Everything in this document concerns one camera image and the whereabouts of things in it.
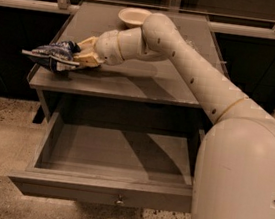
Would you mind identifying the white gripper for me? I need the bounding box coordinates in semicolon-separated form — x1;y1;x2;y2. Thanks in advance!
73;30;123;68

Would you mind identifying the blue chip bag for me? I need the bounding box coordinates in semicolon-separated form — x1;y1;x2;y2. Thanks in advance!
21;41;80;72

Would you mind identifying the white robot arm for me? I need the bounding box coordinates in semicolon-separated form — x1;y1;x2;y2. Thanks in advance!
79;13;275;219

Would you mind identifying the open grey top drawer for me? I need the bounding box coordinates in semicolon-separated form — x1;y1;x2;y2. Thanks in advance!
9;112;193;213

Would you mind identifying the metal drawer knob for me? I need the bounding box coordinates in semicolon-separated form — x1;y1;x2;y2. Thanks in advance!
115;194;124;206

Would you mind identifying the white paper bowl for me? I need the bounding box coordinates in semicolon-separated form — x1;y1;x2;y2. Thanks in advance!
118;7;151;28

